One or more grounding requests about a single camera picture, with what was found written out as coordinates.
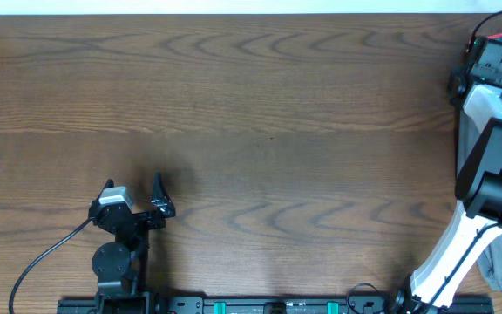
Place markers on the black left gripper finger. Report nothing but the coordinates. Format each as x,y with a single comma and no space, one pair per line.
109,184
160,198

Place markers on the black mounting rail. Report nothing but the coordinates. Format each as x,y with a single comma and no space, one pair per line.
361,304

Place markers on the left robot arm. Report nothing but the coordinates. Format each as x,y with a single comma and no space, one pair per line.
121,265

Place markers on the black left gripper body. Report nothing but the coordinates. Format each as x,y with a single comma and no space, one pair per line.
145,226

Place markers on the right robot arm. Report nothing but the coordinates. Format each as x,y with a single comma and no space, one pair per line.
475,89

